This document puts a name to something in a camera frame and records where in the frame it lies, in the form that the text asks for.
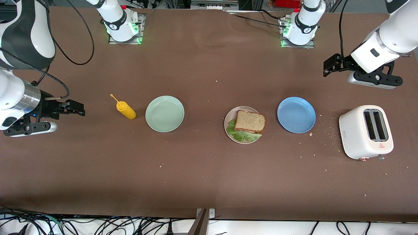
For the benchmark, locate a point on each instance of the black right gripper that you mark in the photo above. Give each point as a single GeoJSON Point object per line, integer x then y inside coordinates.
{"type": "Point", "coordinates": [48, 108]}

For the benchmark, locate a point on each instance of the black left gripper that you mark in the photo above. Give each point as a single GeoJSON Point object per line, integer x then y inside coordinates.
{"type": "Point", "coordinates": [345, 63]}

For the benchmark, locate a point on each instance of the yellow mustard squeeze bottle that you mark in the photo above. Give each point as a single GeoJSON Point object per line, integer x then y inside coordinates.
{"type": "Point", "coordinates": [125, 111]}

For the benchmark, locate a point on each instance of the brown bread slice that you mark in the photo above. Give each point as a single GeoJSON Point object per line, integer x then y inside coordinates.
{"type": "Point", "coordinates": [249, 121]}

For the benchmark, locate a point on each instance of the green lettuce leaf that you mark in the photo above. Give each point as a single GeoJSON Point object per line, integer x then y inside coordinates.
{"type": "Point", "coordinates": [241, 135]}

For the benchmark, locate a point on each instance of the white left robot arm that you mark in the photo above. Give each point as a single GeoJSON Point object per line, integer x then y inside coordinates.
{"type": "Point", "coordinates": [392, 42]}

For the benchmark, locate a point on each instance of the blue plate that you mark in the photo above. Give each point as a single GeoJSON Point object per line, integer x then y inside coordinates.
{"type": "Point", "coordinates": [296, 115]}

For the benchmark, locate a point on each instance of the pale green plate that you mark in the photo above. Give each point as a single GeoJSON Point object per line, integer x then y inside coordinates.
{"type": "Point", "coordinates": [165, 114]}

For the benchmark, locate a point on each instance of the beige plate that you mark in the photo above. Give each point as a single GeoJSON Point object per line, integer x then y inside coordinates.
{"type": "Point", "coordinates": [230, 116]}

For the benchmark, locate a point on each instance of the white toaster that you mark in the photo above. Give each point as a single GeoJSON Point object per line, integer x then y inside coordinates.
{"type": "Point", "coordinates": [354, 137]}

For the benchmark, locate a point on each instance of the red box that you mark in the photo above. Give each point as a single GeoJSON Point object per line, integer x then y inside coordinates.
{"type": "Point", "coordinates": [287, 3]}

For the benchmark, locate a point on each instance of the grey metal box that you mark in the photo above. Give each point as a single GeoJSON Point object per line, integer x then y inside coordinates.
{"type": "Point", "coordinates": [212, 4]}

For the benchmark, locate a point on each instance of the black floor plug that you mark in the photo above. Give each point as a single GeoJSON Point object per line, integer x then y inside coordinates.
{"type": "Point", "coordinates": [169, 230]}

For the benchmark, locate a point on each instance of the dark metal bar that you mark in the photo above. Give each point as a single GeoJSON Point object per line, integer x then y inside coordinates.
{"type": "Point", "coordinates": [200, 225]}

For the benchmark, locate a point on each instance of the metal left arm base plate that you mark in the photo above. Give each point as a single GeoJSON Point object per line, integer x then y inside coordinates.
{"type": "Point", "coordinates": [310, 46]}

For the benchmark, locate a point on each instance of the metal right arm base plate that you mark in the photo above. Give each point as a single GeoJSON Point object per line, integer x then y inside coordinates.
{"type": "Point", "coordinates": [141, 29]}

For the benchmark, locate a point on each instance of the silver metal clamp bracket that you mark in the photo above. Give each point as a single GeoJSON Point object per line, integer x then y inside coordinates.
{"type": "Point", "coordinates": [212, 213]}

